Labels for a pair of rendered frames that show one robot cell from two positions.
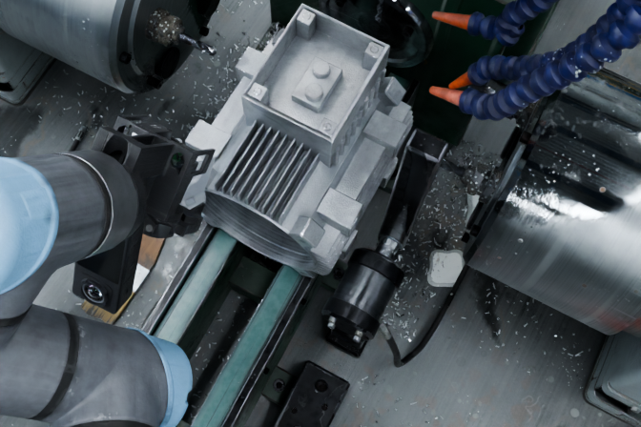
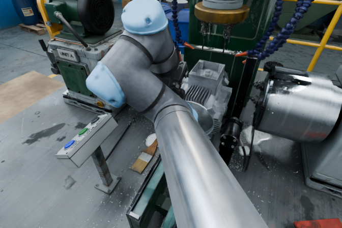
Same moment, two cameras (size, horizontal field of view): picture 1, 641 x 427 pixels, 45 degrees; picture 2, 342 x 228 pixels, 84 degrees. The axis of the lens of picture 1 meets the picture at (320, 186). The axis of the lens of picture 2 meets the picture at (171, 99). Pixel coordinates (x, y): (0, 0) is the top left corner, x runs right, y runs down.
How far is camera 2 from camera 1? 0.43 m
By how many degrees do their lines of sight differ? 31
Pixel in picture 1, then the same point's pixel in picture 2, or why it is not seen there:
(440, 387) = (255, 186)
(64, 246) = (167, 34)
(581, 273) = (301, 109)
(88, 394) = (169, 98)
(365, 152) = (222, 94)
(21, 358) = (149, 76)
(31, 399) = (152, 92)
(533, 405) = (289, 189)
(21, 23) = not seen: hidden behind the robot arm
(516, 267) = (278, 114)
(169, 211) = (179, 78)
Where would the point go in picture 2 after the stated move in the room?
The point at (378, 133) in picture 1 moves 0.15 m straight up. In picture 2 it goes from (224, 89) to (232, 51)
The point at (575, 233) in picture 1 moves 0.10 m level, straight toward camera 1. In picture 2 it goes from (295, 96) to (282, 111)
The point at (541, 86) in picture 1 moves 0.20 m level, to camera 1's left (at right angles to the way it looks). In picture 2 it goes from (281, 34) to (208, 34)
